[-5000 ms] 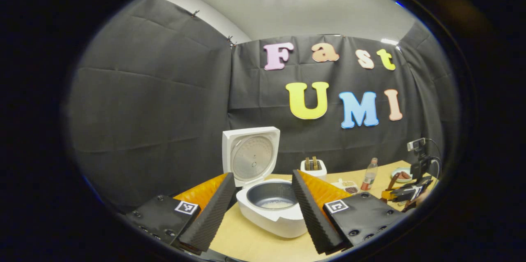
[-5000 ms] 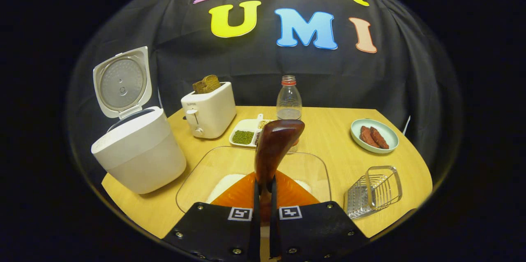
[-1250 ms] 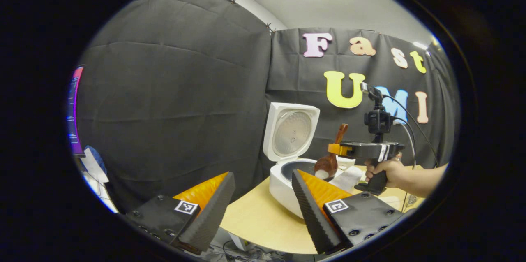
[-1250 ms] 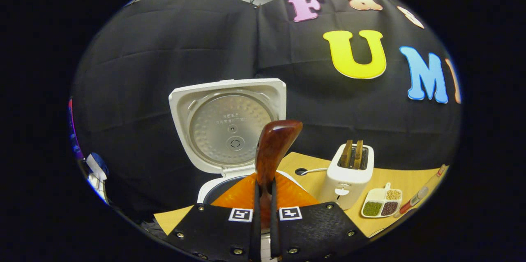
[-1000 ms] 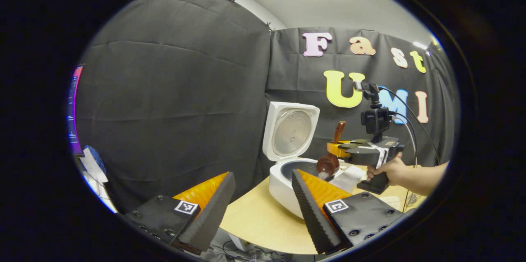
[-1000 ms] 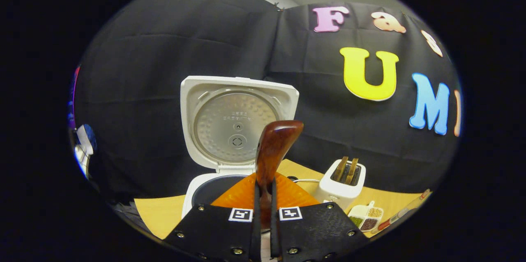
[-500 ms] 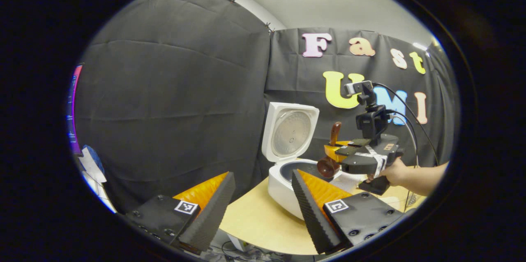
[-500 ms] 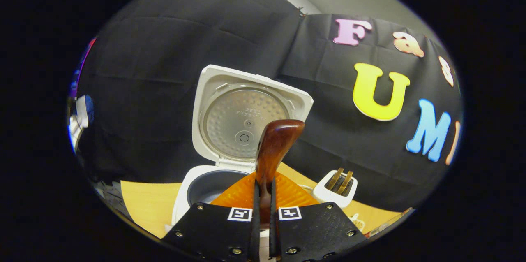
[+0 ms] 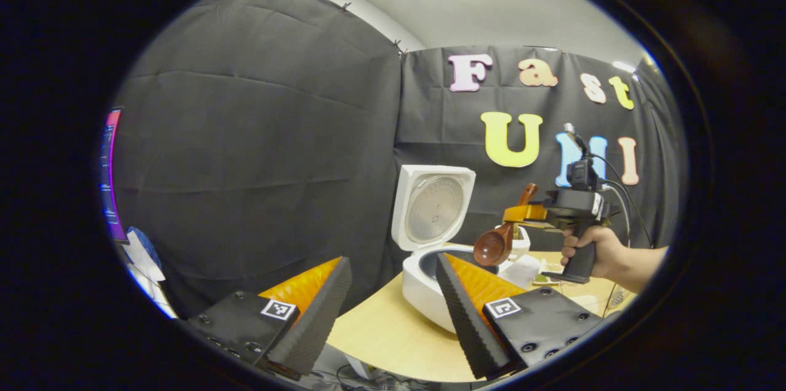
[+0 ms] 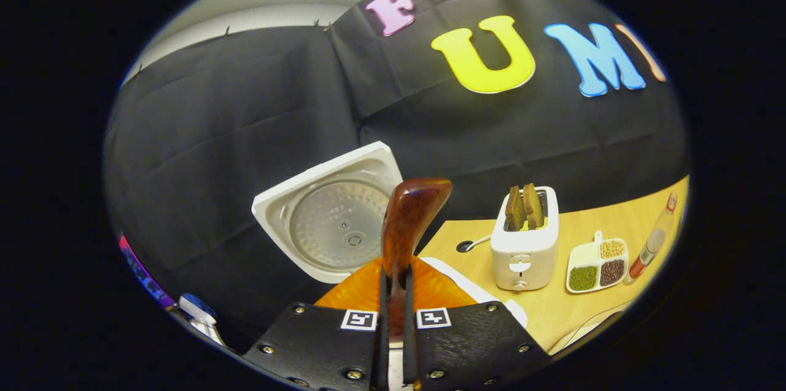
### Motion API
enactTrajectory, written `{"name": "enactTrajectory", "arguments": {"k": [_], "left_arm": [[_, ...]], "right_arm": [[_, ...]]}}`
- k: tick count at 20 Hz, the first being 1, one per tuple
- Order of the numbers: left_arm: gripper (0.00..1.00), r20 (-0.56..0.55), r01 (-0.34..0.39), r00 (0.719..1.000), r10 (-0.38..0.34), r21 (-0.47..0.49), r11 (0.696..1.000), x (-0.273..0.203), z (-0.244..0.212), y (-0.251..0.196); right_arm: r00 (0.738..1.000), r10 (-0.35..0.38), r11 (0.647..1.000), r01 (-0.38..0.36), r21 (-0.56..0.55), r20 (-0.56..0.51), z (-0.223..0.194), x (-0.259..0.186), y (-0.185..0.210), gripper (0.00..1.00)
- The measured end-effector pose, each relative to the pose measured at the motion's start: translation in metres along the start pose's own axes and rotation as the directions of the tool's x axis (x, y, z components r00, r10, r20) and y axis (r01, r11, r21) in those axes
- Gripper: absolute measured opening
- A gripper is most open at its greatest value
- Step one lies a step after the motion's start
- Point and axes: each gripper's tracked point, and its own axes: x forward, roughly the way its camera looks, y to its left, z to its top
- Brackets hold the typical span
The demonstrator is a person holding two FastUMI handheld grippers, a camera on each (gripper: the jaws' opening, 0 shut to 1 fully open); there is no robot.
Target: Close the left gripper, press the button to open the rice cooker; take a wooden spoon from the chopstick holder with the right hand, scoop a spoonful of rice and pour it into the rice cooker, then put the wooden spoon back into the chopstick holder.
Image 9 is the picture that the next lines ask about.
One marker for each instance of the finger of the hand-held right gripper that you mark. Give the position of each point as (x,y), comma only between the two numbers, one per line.
(525,213)

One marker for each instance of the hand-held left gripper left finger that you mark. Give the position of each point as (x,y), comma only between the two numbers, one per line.
(319,323)

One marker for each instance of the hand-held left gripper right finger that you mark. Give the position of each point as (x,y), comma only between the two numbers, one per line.
(463,323)

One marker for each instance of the brown wooden spoon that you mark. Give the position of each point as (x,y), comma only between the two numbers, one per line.
(494,247)

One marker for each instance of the white rice cooker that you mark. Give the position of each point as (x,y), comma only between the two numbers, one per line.
(430,207)

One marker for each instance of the white toaster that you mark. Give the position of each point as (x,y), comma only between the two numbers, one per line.
(522,268)

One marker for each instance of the white divided grain dish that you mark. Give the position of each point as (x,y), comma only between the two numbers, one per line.
(549,274)

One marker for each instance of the white sheet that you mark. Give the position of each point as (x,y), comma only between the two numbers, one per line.
(150,290)

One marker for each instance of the blue cloth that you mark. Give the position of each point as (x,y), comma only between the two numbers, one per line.
(144,247)

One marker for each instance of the black binder clip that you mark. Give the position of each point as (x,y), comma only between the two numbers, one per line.
(346,7)
(400,47)

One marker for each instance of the computer monitor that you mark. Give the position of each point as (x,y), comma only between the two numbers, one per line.
(112,182)

